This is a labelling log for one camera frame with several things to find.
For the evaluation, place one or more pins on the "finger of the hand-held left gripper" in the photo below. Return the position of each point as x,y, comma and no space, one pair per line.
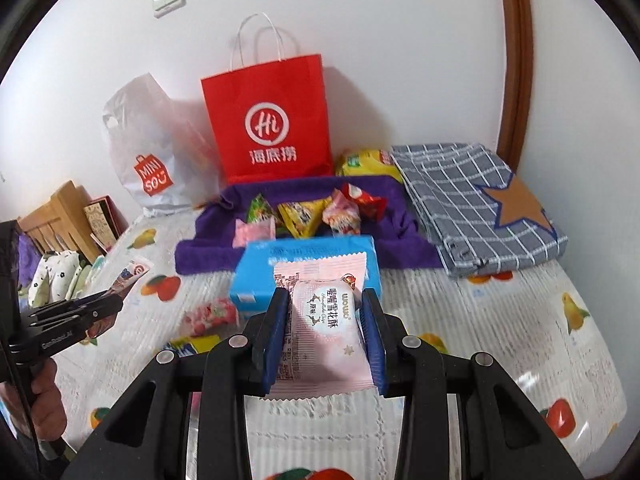
75,304
80,317

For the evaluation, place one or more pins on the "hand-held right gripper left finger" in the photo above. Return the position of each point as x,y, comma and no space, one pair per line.
280,340

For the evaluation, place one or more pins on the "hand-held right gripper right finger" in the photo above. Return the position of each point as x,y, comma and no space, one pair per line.
374,340

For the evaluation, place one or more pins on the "pale pink nougat packet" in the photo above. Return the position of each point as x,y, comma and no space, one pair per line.
325,330

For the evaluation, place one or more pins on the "plain pink snack packet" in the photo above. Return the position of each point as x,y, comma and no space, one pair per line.
255,232

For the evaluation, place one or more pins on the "pink red-print snack packet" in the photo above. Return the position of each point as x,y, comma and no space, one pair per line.
342,220

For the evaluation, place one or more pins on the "person's left forearm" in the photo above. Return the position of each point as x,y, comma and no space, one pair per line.
20,430

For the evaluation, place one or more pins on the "person's left hand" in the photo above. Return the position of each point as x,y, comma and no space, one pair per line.
46,385

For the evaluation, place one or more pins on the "floral white cloth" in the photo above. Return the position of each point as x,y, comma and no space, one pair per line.
52,277

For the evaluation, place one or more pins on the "red white snack packet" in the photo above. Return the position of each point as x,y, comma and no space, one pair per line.
131,275

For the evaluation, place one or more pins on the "blue tissue pack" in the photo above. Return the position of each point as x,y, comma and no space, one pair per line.
255,275

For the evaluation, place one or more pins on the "pink strawberry snack packet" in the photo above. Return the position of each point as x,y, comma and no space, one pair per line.
210,316

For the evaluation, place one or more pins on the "yellow blue snack packet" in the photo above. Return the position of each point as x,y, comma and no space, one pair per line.
195,346

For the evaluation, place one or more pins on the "red-edged gift box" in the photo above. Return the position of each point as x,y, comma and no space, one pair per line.
102,220

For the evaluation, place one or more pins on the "purple towel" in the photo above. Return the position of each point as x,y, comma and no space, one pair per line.
210,255

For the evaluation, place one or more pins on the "green triangular snack packet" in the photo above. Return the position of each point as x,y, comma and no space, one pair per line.
260,210

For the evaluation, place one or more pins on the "grey plaid star cloth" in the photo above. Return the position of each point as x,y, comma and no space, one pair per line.
465,200

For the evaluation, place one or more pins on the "large yellow snack bag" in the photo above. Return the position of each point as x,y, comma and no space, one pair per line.
367,165

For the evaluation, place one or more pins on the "white plastic shopping bag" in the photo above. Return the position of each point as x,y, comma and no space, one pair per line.
145,130

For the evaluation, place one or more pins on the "red paper bag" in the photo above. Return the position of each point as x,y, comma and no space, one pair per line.
270,110

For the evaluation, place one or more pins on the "brown wooden door frame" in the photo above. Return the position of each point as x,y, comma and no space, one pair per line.
515,60

